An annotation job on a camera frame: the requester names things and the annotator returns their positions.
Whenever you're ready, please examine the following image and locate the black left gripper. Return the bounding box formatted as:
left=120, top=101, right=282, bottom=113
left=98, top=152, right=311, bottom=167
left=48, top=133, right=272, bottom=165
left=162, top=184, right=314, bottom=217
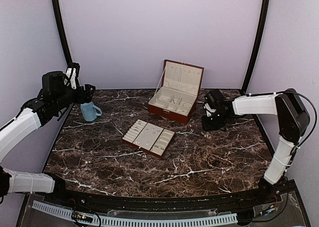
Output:
left=53, top=84, right=95, bottom=111

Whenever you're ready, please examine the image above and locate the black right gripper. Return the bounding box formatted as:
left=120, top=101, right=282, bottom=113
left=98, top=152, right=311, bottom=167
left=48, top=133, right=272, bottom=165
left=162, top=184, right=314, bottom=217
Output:
left=201, top=110, right=228, bottom=132

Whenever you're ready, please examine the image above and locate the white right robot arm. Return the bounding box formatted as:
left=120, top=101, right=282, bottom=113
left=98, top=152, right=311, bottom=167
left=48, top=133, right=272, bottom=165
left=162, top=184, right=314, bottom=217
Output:
left=202, top=88, right=311, bottom=185

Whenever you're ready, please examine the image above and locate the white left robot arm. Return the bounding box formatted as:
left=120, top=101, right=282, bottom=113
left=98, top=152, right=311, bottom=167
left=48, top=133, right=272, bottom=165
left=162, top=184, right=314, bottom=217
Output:
left=0, top=67, right=96, bottom=205

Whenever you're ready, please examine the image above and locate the red open jewelry box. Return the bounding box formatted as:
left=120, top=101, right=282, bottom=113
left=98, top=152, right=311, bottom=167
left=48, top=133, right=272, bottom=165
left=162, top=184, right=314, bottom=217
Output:
left=148, top=59, right=204, bottom=124

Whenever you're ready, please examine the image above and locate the red jewelry tray insert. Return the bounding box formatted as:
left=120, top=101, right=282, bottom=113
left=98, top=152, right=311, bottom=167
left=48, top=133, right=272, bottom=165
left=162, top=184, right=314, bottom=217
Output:
left=122, top=119, right=175, bottom=159

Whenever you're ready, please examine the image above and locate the light blue ceramic mug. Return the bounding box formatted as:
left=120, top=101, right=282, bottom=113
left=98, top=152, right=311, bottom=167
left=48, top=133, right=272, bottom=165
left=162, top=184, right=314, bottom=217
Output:
left=80, top=101, right=103, bottom=122

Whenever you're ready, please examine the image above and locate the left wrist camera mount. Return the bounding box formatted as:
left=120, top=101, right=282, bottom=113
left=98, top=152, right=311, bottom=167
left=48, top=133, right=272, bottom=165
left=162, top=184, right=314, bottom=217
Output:
left=64, top=62, right=80, bottom=89

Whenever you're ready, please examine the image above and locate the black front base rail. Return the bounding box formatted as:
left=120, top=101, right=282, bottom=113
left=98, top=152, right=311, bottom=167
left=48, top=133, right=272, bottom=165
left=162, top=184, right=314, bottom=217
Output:
left=47, top=187, right=287, bottom=213

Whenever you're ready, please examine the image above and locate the white slotted cable duct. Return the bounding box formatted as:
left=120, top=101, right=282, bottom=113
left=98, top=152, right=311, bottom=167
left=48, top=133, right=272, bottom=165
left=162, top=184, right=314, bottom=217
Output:
left=31, top=201, right=238, bottom=227

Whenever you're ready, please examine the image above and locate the black corner frame post left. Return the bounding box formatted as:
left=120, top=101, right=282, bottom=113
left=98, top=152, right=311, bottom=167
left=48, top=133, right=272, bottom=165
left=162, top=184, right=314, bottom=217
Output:
left=51, top=0, right=72, bottom=65

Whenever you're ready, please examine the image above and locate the black corner frame post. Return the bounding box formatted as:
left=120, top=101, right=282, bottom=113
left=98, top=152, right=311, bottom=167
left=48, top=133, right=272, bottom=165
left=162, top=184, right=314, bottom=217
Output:
left=51, top=0, right=72, bottom=65
left=241, top=0, right=270, bottom=94

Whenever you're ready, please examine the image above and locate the black corner frame post right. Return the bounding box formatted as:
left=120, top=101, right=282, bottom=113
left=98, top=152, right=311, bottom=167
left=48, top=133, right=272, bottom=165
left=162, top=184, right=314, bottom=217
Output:
left=241, top=0, right=270, bottom=94

